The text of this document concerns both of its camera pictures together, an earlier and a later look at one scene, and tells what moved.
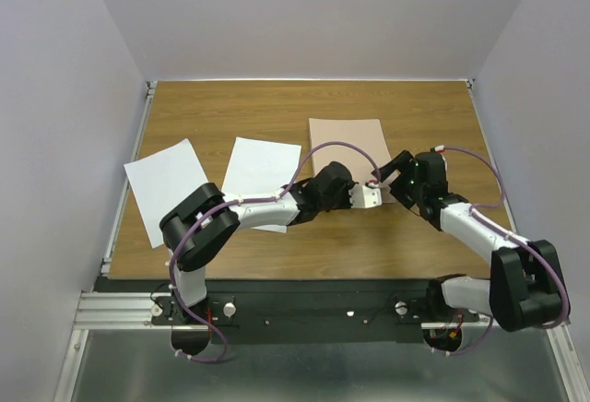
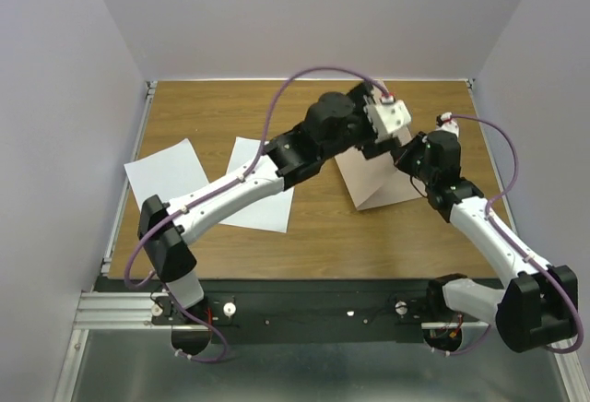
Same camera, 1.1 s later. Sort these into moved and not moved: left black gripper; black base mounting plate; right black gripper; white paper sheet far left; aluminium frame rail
Moved: left black gripper; right black gripper
Not moved: white paper sheet far left; black base mounting plate; aluminium frame rail
